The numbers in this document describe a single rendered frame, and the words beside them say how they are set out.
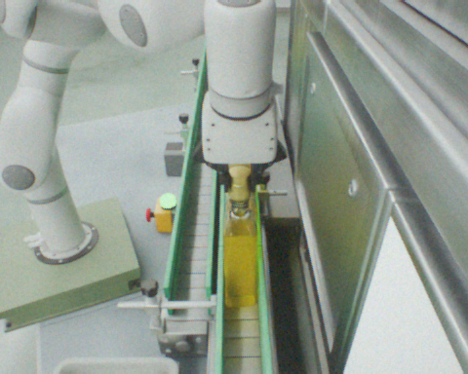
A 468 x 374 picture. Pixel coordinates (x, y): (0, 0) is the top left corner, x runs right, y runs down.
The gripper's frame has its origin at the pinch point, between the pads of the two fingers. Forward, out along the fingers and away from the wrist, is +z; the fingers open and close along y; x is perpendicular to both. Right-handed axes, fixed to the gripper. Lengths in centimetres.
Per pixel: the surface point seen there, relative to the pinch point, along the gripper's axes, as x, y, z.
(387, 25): 1.3, -15.2, -26.0
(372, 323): 26.3, -12.5, -9.1
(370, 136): 10.1, -13.3, -18.5
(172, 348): 16.5, 12.8, 29.6
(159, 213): -22, 21, 42
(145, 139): -71, 34, 62
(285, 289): -1.2, -10.9, 43.5
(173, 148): -53, 21, 48
